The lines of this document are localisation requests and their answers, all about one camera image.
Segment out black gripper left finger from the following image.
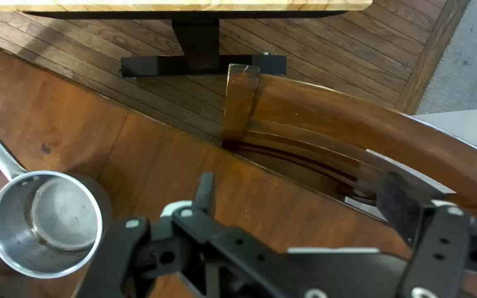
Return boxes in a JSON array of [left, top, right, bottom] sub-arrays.
[[75, 171, 219, 298]]

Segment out silver pot with handle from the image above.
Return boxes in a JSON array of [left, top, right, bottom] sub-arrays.
[[0, 113, 106, 282]]

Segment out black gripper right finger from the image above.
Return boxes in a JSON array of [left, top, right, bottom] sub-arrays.
[[376, 171, 474, 298]]

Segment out curved back wooden chair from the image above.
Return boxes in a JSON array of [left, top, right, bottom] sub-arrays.
[[220, 62, 477, 224]]

